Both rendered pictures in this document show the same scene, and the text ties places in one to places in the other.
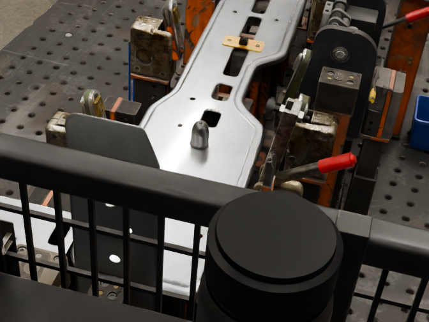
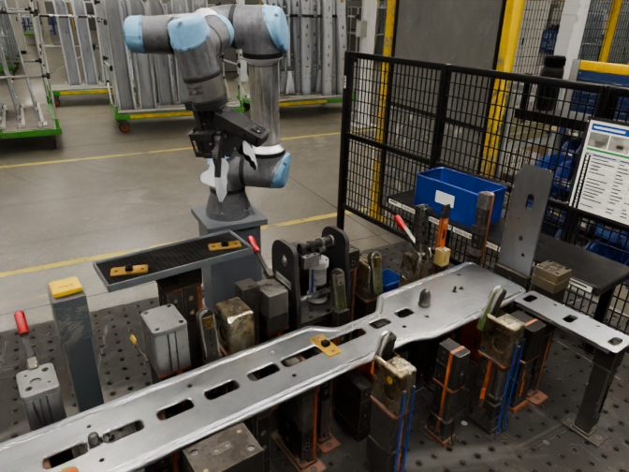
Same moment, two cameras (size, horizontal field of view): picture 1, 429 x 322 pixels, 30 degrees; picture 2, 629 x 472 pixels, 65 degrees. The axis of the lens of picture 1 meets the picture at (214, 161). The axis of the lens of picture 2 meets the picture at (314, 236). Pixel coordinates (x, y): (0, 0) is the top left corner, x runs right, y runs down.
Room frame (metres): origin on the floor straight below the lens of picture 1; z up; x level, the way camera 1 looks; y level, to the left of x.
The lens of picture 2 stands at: (2.16, 0.61, 1.74)
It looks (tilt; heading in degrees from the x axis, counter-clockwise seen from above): 25 degrees down; 223
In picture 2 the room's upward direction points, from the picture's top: 2 degrees clockwise
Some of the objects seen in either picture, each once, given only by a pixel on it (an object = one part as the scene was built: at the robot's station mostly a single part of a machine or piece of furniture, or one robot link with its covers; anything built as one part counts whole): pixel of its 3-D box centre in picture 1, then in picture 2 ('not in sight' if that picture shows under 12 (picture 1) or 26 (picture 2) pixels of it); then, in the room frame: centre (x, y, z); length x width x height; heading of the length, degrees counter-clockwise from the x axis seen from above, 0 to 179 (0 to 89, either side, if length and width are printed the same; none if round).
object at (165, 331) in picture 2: not in sight; (171, 389); (1.71, -0.27, 0.90); 0.13 x 0.10 x 0.41; 79
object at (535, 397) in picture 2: not in sight; (535, 352); (0.85, 0.28, 0.84); 0.11 x 0.06 x 0.29; 79
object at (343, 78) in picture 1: (322, 167); (342, 308); (1.15, -0.20, 0.91); 0.07 x 0.05 x 0.42; 79
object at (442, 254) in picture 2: not in sight; (435, 299); (0.86, -0.05, 0.88); 0.04 x 0.04 x 0.36; 79
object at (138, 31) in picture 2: not in sight; (190, 29); (1.40, -0.54, 1.68); 0.49 x 0.11 x 0.12; 34
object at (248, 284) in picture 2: not in sight; (249, 346); (1.47, -0.27, 0.90); 0.05 x 0.05 x 0.40; 79
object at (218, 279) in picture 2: not in sight; (231, 265); (1.21, -0.67, 0.90); 0.21 x 0.21 x 0.40; 71
